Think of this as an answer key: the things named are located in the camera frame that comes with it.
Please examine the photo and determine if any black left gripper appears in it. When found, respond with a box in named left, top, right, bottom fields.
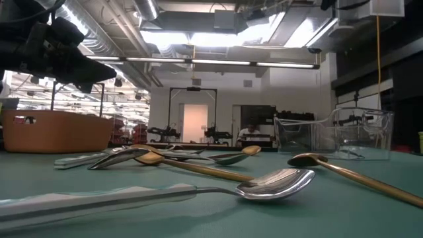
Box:
left=19, top=42, right=118, bottom=94

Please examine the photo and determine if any orange plastic bin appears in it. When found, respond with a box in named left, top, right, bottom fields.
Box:
left=1, top=108, right=115, bottom=154

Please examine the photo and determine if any gold spoon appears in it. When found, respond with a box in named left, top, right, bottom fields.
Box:
left=130, top=143, right=256, bottom=183
left=205, top=145, right=262, bottom=159
left=286, top=152, right=423, bottom=210

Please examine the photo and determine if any long ceiling light bar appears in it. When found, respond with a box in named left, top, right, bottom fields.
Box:
left=85, top=55, right=321, bottom=70

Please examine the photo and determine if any person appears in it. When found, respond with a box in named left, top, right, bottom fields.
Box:
left=236, top=124, right=266, bottom=147

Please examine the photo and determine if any green table mat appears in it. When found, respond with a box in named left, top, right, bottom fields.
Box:
left=0, top=147, right=423, bottom=238

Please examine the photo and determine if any clear plastic bin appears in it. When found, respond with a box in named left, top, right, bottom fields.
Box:
left=273, top=106, right=395, bottom=162

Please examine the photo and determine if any white ceiling box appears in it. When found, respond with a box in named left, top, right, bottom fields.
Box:
left=336, top=0, right=406, bottom=20

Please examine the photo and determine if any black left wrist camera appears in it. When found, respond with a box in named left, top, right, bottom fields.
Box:
left=49, top=16, right=85, bottom=49

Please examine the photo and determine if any black table frame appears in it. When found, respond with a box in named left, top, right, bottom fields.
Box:
left=108, top=141, right=279, bottom=153

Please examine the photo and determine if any hanging yellow cable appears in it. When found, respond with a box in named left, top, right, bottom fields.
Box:
left=375, top=15, right=382, bottom=112

